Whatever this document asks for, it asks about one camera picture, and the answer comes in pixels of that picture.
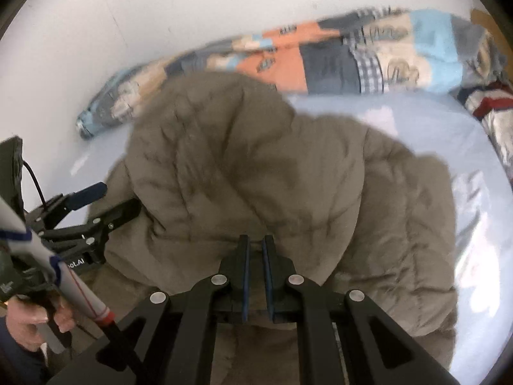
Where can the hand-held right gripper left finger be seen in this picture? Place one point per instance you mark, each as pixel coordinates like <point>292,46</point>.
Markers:
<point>245,276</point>

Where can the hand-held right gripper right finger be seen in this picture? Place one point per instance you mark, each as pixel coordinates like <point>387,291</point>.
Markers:
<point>267,276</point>

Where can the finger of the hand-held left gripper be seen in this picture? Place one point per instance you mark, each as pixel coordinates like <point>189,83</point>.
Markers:
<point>116,216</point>
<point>86,194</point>

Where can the khaki quilted jacket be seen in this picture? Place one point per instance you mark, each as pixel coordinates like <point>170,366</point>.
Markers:
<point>260,160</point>

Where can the person's left forearm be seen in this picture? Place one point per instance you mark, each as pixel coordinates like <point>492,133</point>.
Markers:
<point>16,361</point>

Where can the person's left hand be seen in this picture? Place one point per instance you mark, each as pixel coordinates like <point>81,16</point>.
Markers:
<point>24,325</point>

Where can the light blue bed sheet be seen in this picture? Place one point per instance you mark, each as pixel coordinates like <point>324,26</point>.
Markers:
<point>421,116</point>

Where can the patchwork printed blanket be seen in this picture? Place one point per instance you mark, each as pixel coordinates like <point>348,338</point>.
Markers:
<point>332,64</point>

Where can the red and white printed pillow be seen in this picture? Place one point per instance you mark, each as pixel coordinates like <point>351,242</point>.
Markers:
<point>493,108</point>

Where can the wooden headboard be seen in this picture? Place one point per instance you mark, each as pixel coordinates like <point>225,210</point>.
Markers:
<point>483,18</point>

